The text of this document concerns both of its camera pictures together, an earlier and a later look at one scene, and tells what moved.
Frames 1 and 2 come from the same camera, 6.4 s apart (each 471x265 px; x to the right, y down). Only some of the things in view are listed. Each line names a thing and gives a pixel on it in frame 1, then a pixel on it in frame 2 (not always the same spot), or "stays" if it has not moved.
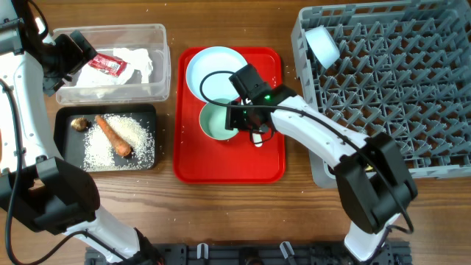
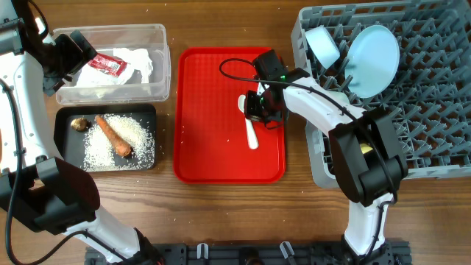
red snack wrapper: (111, 65) stays
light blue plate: (217, 85) -> (372, 62)
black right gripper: (232, 119) -> (252, 111)
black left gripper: (77, 59) stays
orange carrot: (121, 147) stays
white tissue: (136, 59) stays
